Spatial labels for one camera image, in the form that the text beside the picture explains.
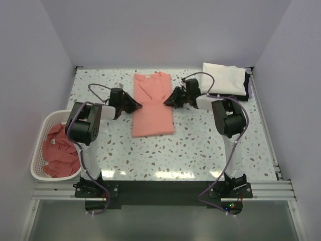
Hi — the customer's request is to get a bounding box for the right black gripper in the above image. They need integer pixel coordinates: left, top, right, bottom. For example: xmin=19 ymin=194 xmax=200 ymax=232
xmin=164 ymin=87 xmax=191 ymax=108

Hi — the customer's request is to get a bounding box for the salmon pink t-shirt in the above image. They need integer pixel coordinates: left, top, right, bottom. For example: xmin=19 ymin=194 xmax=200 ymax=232
xmin=132 ymin=72 xmax=175 ymax=137

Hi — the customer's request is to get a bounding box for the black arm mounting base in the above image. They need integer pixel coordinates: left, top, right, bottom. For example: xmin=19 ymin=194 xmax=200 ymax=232
xmin=73 ymin=178 xmax=253 ymax=211

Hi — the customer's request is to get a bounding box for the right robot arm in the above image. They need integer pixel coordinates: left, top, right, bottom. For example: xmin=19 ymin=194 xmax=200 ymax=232
xmin=164 ymin=79 xmax=249 ymax=197

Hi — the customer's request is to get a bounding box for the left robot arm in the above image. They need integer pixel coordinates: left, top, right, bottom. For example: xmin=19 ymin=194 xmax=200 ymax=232
xmin=65 ymin=87 xmax=142 ymax=197

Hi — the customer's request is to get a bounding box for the folded white t-shirt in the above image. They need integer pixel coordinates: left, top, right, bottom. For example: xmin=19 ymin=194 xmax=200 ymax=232
xmin=203 ymin=63 xmax=246 ymax=96

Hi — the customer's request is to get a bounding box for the folded black t-shirt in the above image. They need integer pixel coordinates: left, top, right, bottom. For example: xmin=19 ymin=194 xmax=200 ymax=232
xmin=211 ymin=72 xmax=252 ymax=101

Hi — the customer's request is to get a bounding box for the dark pink crumpled t-shirt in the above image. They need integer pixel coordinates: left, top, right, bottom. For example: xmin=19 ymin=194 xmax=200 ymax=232
xmin=42 ymin=123 xmax=80 ymax=178

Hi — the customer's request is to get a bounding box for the white plastic laundry basket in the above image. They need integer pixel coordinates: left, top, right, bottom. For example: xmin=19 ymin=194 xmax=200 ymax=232
xmin=30 ymin=109 xmax=81 ymax=182

